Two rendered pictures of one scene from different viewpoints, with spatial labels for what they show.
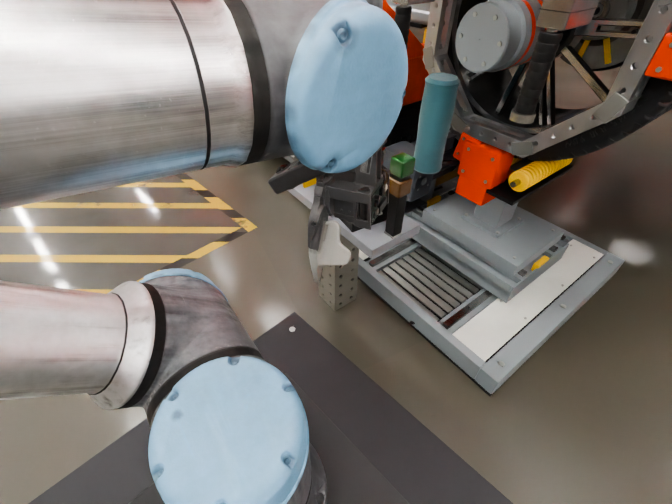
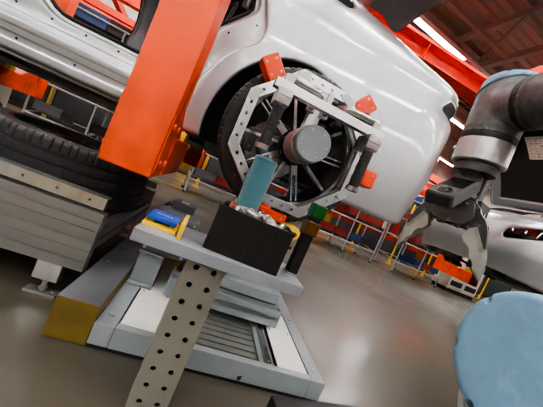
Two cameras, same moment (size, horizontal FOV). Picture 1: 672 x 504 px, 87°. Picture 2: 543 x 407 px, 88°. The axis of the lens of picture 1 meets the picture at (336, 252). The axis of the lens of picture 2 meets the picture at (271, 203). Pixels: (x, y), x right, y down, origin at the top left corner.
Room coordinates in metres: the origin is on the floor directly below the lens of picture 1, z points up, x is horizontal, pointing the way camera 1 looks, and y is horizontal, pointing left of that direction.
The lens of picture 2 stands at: (0.50, 0.62, 0.65)
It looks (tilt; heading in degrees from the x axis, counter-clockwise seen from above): 3 degrees down; 294
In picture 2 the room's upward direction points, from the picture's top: 24 degrees clockwise
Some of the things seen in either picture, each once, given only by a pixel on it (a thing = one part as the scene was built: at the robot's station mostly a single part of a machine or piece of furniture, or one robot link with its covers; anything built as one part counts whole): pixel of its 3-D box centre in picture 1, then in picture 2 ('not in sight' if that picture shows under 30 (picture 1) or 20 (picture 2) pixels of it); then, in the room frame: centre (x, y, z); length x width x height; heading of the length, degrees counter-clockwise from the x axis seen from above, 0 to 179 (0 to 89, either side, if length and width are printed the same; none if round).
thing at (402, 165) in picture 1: (402, 165); (317, 211); (0.70, -0.14, 0.64); 0.04 x 0.04 x 0.04; 37
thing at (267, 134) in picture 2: (400, 41); (271, 126); (0.95, -0.15, 0.83); 0.04 x 0.04 x 0.16
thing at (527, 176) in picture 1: (541, 168); (286, 227); (0.92, -0.59, 0.51); 0.29 x 0.06 x 0.06; 127
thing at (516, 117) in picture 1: (536, 76); (359, 169); (0.68, -0.36, 0.83); 0.04 x 0.04 x 0.16
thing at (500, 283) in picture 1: (479, 236); (224, 285); (1.08, -0.56, 0.13); 0.50 x 0.36 x 0.10; 37
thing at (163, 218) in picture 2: not in sight; (164, 219); (0.99, 0.08, 0.47); 0.07 x 0.07 x 0.02; 37
